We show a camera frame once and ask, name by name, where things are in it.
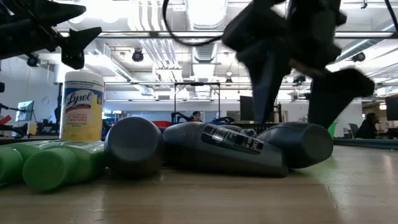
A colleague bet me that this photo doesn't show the tilted computer monitor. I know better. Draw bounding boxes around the tilted computer monitor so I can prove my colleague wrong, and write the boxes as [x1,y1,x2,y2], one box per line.
[16,100,35,122]

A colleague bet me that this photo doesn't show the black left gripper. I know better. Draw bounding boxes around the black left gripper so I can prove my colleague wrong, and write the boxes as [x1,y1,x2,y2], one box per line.
[0,0,103,70]

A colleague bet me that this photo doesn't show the black metal frame stand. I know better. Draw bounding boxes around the black metal frame stand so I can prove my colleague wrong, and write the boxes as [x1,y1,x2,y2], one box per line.
[174,82,221,123]

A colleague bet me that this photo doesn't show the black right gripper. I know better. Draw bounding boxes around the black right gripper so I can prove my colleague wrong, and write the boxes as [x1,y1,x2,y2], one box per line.
[222,0,376,129]

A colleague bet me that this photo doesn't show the grey travel bottle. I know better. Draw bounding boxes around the grey travel bottle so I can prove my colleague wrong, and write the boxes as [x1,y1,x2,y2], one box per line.
[104,116,165,178]
[256,121,334,169]

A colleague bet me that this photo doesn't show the yellow Lysol wipes canister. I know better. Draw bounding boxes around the yellow Lysol wipes canister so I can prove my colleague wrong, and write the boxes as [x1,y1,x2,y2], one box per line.
[59,70,105,142]

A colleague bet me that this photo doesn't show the grey bottle with black label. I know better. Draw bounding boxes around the grey bottle with black label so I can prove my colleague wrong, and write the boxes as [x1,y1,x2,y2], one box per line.
[162,121,289,178]

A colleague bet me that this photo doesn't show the black articulated stand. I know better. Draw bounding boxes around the black articulated stand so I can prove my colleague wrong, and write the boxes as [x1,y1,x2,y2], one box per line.
[0,104,25,139]

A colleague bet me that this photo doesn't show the black computer monitor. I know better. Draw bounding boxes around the black computer monitor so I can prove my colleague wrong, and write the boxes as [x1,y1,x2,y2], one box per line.
[239,95,256,122]
[385,96,398,121]

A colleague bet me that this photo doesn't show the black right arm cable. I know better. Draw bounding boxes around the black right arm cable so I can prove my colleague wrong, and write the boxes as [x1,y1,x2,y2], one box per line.
[162,0,223,47]

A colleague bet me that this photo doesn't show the green travel bottle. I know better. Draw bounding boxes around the green travel bottle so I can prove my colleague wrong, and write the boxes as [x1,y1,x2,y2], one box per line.
[0,141,35,185]
[22,140,106,192]

